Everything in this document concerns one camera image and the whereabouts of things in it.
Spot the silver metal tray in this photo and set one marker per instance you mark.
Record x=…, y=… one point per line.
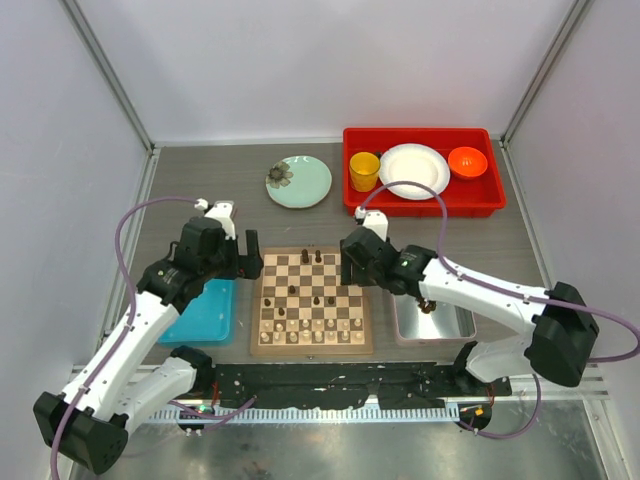
x=445, y=324

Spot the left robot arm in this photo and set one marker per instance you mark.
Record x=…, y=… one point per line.
x=91, y=420

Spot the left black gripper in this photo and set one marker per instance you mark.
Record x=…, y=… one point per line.
x=246, y=266

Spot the white paper plate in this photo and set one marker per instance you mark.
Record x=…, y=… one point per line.
x=417, y=163

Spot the pile of dark chess pieces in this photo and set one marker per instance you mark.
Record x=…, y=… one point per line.
x=426, y=306

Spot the orange plastic bowl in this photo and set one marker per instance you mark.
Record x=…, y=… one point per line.
x=467, y=162

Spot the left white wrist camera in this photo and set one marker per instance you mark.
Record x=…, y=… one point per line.
x=221, y=211

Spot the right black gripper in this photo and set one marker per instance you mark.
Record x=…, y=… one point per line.
x=346, y=267

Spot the yellow plastic cup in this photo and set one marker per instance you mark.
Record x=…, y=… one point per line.
x=363, y=171

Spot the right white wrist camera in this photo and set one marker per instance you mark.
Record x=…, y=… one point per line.
x=374, y=220

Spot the mint green flower plate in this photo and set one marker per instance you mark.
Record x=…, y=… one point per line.
x=298, y=182

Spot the wooden chess board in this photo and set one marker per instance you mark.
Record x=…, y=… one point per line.
x=305, y=324

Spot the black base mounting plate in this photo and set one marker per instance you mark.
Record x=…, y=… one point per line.
x=339, y=386

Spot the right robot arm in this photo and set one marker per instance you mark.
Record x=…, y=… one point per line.
x=554, y=332

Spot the blue plastic tray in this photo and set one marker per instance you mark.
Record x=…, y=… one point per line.
x=207, y=321

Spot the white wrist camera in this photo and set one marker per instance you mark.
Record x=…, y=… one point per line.
x=221, y=211
x=374, y=220

